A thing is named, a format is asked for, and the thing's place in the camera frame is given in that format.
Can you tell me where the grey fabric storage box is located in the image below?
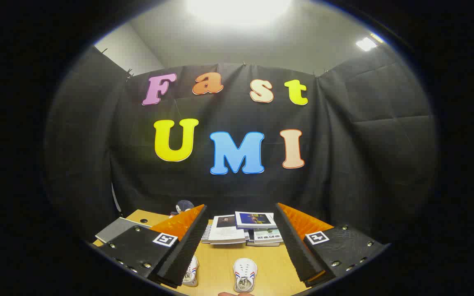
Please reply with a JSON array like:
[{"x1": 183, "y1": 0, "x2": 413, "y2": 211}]
[{"x1": 95, "y1": 217, "x2": 152, "y2": 244}]

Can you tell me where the white striped canvas shoe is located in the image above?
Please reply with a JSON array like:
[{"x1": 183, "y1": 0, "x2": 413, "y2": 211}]
[
  {"x1": 233, "y1": 258, "x2": 258, "y2": 293},
  {"x1": 181, "y1": 256, "x2": 200, "y2": 287}
]

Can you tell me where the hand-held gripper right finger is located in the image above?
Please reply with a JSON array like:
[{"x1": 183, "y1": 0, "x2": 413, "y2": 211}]
[{"x1": 273, "y1": 202, "x2": 388, "y2": 288}]

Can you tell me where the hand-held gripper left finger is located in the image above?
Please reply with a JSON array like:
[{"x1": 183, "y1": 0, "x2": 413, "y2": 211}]
[{"x1": 97, "y1": 204, "x2": 209, "y2": 288}]

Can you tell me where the teal cover book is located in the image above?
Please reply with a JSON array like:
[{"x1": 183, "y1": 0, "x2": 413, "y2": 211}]
[{"x1": 253, "y1": 228, "x2": 283, "y2": 244}]

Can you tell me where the penguin plush toy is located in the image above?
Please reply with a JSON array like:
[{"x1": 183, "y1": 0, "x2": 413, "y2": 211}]
[{"x1": 170, "y1": 200, "x2": 195, "y2": 217}]

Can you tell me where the white portrait cover book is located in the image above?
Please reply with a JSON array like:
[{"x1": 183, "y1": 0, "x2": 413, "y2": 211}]
[{"x1": 209, "y1": 215, "x2": 246, "y2": 245}]

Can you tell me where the ceiling light panel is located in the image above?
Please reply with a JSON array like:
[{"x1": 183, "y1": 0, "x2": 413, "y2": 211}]
[
  {"x1": 355, "y1": 33, "x2": 385, "y2": 52},
  {"x1": 186, "y1": 0, "x2": 293, "y2": 25}
]

